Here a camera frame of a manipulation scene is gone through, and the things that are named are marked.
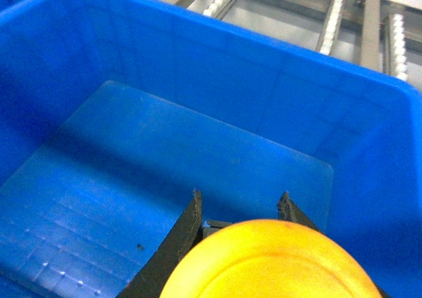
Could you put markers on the steel roller rack shelf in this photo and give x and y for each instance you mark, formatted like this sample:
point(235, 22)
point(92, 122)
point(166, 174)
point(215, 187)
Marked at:
point(382, 35)

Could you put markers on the large blue plastic crate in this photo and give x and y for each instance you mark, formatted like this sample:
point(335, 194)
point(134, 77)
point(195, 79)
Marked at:
point(114, 111)

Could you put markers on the yellow push button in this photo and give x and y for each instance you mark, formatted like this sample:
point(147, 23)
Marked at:
point(269, 258)

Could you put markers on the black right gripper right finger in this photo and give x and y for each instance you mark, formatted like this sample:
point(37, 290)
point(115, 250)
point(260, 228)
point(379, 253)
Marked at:
point(298, 214)

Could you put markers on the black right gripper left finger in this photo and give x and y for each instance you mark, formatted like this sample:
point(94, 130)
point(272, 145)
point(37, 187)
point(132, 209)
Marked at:
point(182, 237)

